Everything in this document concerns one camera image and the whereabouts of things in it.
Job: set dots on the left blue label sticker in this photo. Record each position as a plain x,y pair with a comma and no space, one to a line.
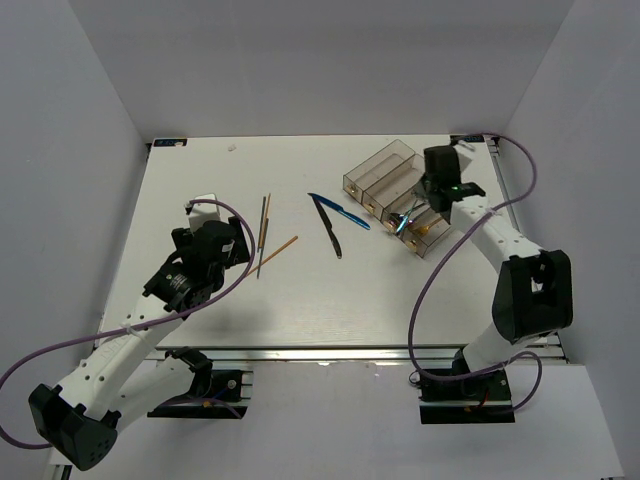
169,142

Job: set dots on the aluminium table rail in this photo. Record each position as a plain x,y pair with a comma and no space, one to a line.
548,352

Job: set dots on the clear four-compartment organizer tray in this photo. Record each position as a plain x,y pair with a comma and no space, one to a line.
384,183

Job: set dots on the dark blue chopstick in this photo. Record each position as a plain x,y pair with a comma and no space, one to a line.
260,257

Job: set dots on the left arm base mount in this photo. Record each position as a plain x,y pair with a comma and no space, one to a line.
217,391

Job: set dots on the orange chopstick diagonal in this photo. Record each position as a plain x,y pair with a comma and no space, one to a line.
273,255

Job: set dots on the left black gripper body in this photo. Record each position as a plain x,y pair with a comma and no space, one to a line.
239,251

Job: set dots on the iridescent fork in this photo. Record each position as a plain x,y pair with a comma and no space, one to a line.
405,217

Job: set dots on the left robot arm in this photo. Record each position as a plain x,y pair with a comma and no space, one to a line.
83,414

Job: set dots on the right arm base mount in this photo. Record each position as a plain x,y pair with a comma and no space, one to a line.
478,400

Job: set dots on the ornate gold fork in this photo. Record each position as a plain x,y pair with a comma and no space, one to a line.
423,230

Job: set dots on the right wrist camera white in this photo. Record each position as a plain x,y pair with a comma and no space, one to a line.
466,153

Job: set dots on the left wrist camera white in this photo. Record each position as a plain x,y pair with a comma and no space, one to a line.
199,211

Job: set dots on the orange chopstick upright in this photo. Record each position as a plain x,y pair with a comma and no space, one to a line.
265,217

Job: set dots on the blue knife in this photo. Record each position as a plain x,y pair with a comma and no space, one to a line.
339,209

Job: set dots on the black knife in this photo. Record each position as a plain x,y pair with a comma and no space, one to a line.
328,227

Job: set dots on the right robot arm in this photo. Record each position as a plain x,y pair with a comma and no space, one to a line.
533,295

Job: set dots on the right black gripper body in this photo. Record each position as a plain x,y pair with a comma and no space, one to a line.
422,190

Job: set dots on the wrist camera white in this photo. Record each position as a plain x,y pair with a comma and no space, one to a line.
199,211
466,153

